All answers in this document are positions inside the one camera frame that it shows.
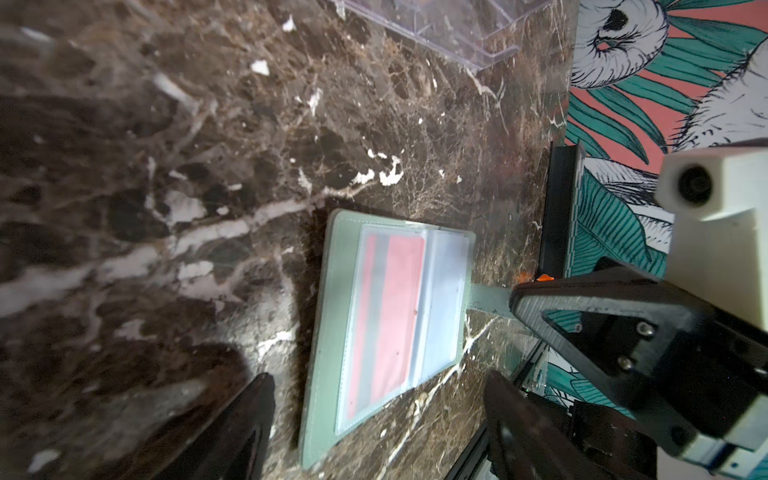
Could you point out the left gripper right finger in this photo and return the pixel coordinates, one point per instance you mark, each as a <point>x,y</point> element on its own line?
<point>539,450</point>

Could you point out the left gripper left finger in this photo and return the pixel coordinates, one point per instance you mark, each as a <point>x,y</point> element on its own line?
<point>235,445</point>

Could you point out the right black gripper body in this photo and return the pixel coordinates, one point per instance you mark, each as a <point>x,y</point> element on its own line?
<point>727,377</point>

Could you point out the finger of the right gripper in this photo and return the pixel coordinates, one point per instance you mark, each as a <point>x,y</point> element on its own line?
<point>629,334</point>

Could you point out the clear plastic organizer box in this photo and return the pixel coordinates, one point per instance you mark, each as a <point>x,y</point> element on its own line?
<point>475,33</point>

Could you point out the black white checkerboard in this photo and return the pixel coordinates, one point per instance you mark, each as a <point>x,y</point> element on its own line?
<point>559,223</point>

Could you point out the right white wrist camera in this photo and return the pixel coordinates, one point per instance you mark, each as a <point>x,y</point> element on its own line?
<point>718,249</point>

